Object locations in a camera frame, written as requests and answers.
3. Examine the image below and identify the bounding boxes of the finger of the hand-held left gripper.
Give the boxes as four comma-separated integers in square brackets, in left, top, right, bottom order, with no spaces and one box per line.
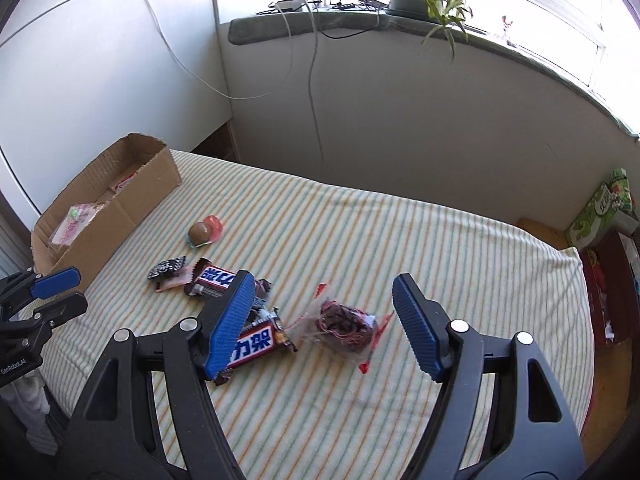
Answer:
[0,294,89,334]
[0,267,82,307]

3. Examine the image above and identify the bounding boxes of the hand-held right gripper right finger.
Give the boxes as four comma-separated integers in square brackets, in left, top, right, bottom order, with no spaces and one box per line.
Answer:
[392,274,587,480]

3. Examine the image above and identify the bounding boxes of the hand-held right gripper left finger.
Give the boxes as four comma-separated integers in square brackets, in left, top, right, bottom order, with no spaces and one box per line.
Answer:
[57,270,256,480]

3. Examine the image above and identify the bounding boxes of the brown chocolate bar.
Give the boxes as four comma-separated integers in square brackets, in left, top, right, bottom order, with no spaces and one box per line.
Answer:
[185,257,273,301]
[215,307,299,387]

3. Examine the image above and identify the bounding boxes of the clear packet of red dates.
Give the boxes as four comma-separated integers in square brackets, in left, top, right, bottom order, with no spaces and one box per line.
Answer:
[287,282,396,375]

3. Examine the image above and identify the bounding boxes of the brown cardboard box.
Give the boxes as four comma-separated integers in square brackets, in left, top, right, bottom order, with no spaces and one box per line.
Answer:
[31,133,183,291]

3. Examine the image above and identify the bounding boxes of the black patterned snack packet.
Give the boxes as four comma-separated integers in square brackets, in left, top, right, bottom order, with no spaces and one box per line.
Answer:
[147,256,187,281]

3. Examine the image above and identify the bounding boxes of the white cloth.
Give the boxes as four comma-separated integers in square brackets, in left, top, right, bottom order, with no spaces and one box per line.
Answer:
[7,372,52,457]

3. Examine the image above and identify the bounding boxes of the white radiator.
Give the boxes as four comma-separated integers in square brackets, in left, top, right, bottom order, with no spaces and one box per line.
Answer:
[0,195,38,281]

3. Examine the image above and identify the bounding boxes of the pink green snack packet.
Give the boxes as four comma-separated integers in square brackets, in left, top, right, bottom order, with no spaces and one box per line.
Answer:
[50,202,109,246]

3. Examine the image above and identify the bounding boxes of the striped bed sheet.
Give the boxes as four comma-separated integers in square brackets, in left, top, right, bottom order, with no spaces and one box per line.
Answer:
[37,149,596,480]

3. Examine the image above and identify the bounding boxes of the braised egg red packet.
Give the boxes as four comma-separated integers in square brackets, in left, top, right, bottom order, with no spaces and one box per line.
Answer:
[188,214,225,249]

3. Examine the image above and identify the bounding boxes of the red white snack packet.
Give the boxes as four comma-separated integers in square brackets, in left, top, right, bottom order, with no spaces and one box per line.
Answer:
[107,172,141,194]

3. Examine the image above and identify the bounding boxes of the red box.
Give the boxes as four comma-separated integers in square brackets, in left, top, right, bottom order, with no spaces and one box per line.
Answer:
[580,232,640,346]

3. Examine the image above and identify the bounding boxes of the white wardrobe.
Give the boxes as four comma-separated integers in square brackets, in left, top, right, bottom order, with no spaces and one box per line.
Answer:
[0,0,236,221]

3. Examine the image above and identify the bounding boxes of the green printed box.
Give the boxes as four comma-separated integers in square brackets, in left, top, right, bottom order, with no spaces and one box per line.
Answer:
[565,167,640,251]

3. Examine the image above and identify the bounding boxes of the grey cable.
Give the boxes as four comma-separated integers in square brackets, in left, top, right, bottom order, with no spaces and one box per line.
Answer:
[307,4,325,162]

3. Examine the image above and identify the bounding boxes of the thin white cable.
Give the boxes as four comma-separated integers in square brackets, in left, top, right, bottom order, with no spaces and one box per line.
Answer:
[137,0,294,101]

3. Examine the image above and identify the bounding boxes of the black cable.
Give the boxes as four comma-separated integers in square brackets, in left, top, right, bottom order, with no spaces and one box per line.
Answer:
[319,12,382,39]

